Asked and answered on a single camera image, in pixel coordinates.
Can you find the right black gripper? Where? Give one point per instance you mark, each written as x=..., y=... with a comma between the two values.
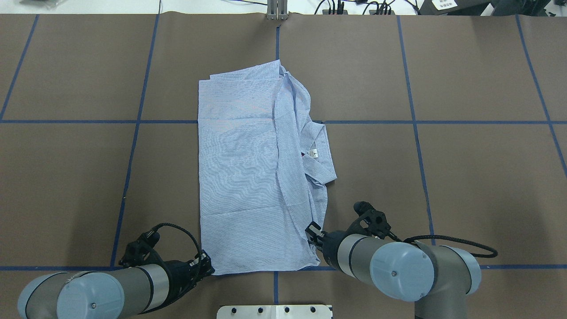
x=329, y=247

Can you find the light blue striped shirt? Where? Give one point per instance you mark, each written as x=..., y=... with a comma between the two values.
x=264, y=165

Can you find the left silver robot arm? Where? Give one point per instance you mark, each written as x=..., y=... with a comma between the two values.
x=140, y=287

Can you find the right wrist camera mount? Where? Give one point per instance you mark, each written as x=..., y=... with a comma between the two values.
x=370, y=222

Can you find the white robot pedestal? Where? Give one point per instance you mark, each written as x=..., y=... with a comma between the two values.
x=294, y=311

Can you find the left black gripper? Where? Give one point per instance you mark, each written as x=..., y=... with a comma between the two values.
x=180, y=273

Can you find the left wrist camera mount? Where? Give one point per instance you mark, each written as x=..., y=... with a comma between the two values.
x=139, y=250

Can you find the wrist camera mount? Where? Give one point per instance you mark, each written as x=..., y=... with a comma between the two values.
x=370, y=222
x=139, y=250

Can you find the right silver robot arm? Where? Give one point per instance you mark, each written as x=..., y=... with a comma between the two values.
x=437, y=279

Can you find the aluminium frame post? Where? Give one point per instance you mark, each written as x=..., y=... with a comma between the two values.
x=277, y=10

